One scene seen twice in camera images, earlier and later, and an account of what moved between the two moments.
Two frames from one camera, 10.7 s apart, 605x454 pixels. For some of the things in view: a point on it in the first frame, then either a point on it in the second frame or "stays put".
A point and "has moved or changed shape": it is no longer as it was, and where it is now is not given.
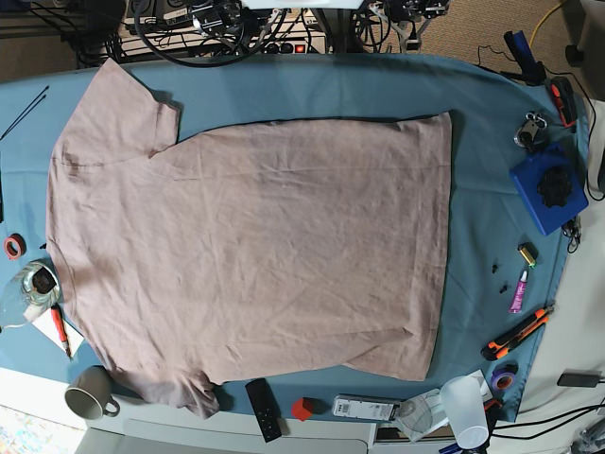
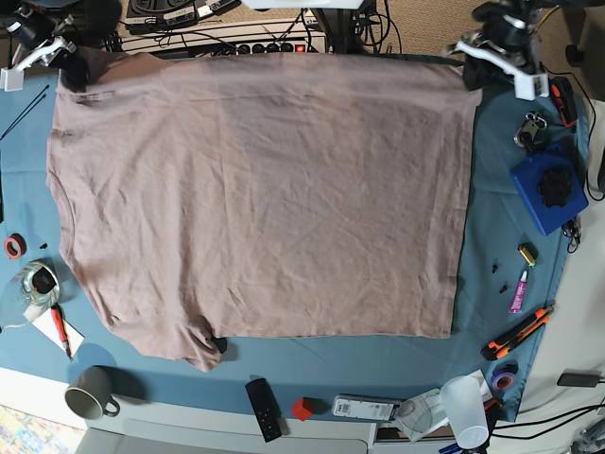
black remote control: (264, 408) stays put
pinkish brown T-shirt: (249, 250) has moved or changed shape
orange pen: (57, 314) stays put
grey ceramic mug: (89, 393) stays put
